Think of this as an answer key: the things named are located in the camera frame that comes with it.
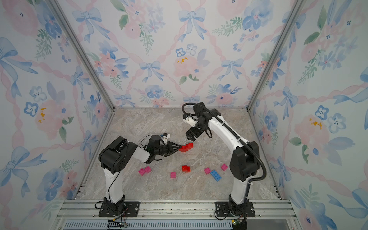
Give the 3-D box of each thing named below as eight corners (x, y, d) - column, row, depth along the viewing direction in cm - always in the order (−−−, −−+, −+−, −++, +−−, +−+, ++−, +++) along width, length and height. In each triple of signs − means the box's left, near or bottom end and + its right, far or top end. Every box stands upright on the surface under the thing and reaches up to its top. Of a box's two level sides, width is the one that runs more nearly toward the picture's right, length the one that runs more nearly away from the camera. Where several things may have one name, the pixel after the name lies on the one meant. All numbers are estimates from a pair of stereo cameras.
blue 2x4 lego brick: (216, 181, 85) (217, 180, 83) (210, 173, 89) (210, 171, 87) (221, 178, 86) (221, 177, 84) (214, 170, 90) (215, 168, 88)
